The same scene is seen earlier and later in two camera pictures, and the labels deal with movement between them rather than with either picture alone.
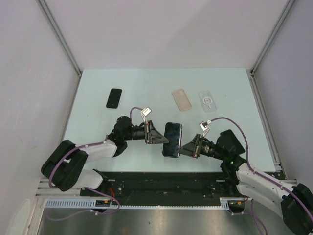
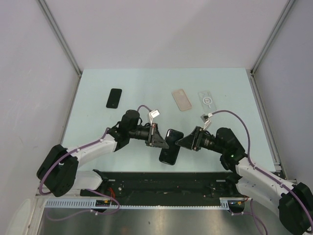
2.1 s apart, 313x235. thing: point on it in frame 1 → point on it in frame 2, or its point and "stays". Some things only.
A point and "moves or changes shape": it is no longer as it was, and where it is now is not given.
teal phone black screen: (173, 133) moves or changes shape
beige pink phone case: (181, 99) stays
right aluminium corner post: (289, 4) stays
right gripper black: (192, 149) → (195, 137)
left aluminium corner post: (48, 14) stays
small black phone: (114, 98) stays
